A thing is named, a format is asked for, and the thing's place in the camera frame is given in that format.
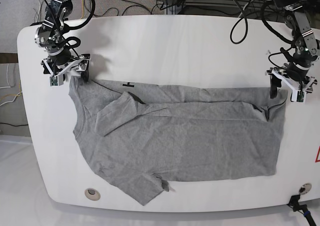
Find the silver table grommet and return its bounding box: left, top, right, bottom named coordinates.
left=298, top=183, right=312, bottom=195

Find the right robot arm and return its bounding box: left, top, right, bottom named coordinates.
left=34, top=0, right=96, bottom=86

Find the red warning triangle sticker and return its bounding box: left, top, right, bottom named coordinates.
left=315, top=147, right=320, bottom=162

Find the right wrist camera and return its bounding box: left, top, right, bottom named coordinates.
left=49, top=75, right=65, bottom=86

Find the beige table grommet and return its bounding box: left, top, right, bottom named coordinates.
left=84, top=188, right=101, bottom=201

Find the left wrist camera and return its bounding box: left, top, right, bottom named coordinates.
left=290, top=89, right=307, bottom=103

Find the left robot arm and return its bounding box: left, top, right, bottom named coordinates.
left=260, top=0, right=320, bottom=102

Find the grey t-shirt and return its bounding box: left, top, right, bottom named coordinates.
left=69, top=76, right=288, bottom=205

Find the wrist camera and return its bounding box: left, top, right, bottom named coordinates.
left=49, top=75, right=65, bottom=86
left=290, top=89, right=307, bottom=103

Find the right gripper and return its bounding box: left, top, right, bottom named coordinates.
left=41, top=54, right=91, bottom=82

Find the black clamp with cable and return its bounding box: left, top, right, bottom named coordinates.
left=287, top=194, right=317, bottom=226

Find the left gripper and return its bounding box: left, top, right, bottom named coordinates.
left=265, top=67, right=318, bottom=99

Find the white floor cable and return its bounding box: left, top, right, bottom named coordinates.
left=32, top=0, right=42, bottom=23

